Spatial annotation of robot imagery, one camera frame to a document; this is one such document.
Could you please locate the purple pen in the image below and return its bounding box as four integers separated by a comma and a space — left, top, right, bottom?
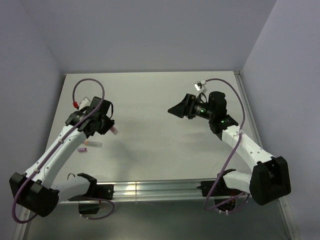
110, 126, 119, 135

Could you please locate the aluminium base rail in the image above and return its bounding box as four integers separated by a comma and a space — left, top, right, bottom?
97, 179, 206, 203

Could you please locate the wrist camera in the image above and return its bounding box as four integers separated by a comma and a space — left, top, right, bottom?
194, 80, 207, 93
78, 97, 91, 110

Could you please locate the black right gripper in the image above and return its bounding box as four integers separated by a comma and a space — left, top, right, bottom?
168, 93, 215, 121

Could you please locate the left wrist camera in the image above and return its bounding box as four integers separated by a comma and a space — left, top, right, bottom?
78, 97, 91, 110

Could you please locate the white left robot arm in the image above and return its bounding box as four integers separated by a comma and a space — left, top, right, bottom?
9, 96, 115, 224

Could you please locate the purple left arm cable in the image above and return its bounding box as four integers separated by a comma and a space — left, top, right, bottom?
11, 78, 115, 224

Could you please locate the purple pen cap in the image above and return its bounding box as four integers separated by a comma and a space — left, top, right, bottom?
77, 147, 87, 153

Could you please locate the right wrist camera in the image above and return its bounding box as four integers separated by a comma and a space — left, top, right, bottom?
194, 80, 207, 93

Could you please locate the clear orange pen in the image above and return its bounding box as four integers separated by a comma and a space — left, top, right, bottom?
83, 140, 103, 148

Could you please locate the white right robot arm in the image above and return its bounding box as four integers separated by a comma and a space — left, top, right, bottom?
168, 91, 292, 206

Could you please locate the aluminium side rail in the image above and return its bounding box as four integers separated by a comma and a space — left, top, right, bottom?
233, 70, 301, 240

